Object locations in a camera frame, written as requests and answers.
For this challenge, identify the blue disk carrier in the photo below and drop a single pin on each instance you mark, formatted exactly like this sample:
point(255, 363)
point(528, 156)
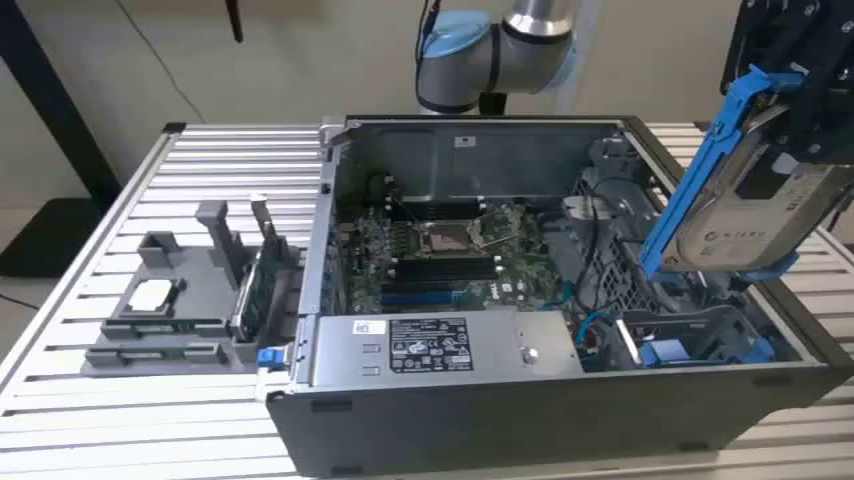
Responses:
point(663, 354)

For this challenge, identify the silver power supply unit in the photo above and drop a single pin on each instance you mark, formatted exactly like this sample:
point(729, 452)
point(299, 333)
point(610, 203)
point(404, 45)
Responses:
point(494, 345)

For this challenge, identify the hard disk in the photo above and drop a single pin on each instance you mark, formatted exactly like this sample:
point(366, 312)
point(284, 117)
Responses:
point(734, 235)

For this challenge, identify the black RAM slot bank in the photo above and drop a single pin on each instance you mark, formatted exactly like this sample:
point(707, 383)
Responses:
point(447, 269)

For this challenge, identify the CPU socket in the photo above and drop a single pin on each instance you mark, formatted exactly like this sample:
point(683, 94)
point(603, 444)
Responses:
point(443, 242)

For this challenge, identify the blue case latch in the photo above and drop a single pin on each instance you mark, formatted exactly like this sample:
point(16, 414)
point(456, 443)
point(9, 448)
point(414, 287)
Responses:
point(268, 359)

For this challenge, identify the black slanted pole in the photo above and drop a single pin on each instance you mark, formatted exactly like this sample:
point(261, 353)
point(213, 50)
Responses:
point(60, 100)

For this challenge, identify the silver CPU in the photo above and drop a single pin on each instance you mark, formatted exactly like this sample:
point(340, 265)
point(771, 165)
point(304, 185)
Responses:
point(149, 296)

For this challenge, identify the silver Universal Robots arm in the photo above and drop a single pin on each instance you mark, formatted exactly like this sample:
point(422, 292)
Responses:
point(467, 60)

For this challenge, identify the black open PC case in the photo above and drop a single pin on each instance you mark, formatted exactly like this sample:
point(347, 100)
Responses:
point(467, 430)

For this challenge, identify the grey parts rack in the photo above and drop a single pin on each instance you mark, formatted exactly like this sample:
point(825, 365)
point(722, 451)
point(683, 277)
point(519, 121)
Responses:
point(200, 270)

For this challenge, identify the black flat base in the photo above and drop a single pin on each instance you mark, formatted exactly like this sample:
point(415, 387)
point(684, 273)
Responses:
point(53, 240)

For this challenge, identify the metal disk bay cage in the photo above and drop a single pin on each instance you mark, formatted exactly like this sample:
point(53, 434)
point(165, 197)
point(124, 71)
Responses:
point(620, 260)

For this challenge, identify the black antenna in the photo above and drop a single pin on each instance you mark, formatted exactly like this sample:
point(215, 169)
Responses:
point(235, 20)

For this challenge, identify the blue expansion slot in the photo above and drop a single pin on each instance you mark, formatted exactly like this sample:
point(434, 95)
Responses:
point(420, 300)

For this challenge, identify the green graphics card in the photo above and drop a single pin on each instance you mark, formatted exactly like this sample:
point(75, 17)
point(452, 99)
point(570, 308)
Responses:
point(269, 260)

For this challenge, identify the green motherboard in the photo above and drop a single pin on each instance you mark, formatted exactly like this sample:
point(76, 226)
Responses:
point(527, 265)

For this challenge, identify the green RAM stick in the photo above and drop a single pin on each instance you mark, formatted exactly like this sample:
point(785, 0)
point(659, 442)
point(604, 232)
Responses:
point(156, 355)
point(167, 328)

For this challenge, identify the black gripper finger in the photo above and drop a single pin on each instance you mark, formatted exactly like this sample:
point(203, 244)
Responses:
point(737, 65)
point(823, 120)

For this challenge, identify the white case sticker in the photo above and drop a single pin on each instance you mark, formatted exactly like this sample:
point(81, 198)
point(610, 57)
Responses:
point(464, 141)

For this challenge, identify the thin metal locking lever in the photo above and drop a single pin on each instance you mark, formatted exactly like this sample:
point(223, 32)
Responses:
point(406, 207)

